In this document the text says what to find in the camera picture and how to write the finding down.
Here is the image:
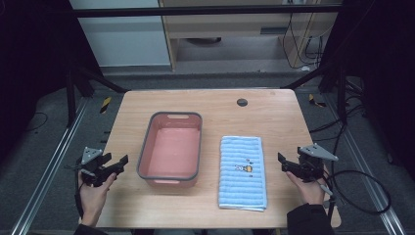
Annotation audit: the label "aluminium floor rail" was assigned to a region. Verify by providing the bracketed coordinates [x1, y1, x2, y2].
[322, 93, 407, 235]
[9, 97, 90, 235]

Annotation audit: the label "pink basin with grey rim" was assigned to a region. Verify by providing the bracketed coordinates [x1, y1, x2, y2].
[136, 111, 204, 189]

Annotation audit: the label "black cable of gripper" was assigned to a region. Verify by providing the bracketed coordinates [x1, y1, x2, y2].
[64, 164, 86, 219]
[321, 130, 392, 223]

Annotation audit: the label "person's left hand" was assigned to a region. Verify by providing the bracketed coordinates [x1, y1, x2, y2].
[77, 171, 117, 227]

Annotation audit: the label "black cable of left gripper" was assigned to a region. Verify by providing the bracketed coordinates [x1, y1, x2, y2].
[64, 164, 86, 219]

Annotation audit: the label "thin black floor cable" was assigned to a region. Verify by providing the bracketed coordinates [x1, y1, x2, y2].
[24, 112, 49, 133]

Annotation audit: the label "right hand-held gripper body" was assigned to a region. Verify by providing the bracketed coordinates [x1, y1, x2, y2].
[286, 142, 340, 183]

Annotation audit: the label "black cables by cabinet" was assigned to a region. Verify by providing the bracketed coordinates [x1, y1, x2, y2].
[281, 12, 327, 71]

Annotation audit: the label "person's right hand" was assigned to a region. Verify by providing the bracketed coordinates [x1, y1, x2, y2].
[286, 164, 329, 207]

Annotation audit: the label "black floor cables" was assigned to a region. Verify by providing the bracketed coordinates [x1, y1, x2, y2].
[308, 77, 370, 143]

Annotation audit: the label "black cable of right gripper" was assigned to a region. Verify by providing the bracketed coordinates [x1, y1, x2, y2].
[321, 130, 392, 223]

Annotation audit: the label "wooden cabinet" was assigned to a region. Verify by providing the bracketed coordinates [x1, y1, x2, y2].
[158, 0, 344, 71]

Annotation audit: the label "black stand leg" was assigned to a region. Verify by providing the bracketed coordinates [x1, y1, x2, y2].
[64, 64, 130, 128]
[281, 62, 348, 125]

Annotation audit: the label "blue striped folded towel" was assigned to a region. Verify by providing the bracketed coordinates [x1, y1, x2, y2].
[217, 135, 268, 212]

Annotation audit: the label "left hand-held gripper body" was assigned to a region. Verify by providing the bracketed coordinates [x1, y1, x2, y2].
[75, 146, 115, 188]

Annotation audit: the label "black metal frame bar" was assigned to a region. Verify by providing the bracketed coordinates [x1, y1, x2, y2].
[71, 4, 344, 19]

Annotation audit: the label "white cabinet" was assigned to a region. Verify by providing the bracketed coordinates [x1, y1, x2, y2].
[69, 0, 172, 69]

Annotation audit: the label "yellow black hazard tape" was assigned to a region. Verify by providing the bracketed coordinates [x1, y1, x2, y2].
[99, 96, 113, 116]
[308, 93, 327, 109]

